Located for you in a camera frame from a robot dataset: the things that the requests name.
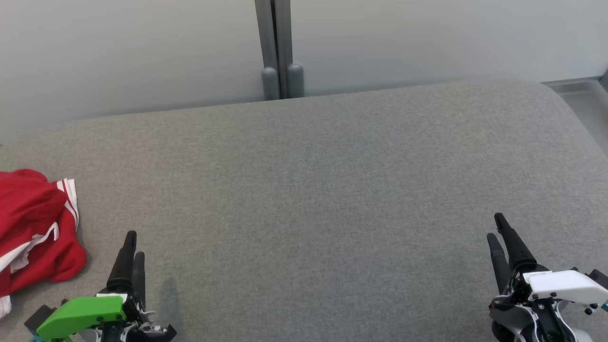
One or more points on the grey round-topped post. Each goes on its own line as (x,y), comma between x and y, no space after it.
(295,81)
(270,85)

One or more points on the grey metal floor rail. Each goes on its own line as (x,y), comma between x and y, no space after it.
(574,83)

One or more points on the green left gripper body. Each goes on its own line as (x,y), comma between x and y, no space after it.
(80,313)

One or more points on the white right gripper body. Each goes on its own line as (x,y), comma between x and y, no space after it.
(565,287)

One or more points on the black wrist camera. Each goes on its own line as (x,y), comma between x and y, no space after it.
(40,318)
(599,278)

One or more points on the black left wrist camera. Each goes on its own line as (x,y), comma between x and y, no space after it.
(40,318)

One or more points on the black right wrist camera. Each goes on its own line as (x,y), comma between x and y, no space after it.
(599,278)

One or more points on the red jersey white trim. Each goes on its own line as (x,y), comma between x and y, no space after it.
(61,256)

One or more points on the grey vertical wall frame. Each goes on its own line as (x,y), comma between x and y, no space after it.
(274,33)

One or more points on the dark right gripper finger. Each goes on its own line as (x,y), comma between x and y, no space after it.
(517,251)
(501,266)

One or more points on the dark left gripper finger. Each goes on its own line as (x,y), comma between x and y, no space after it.
(122,270)
(139,280)

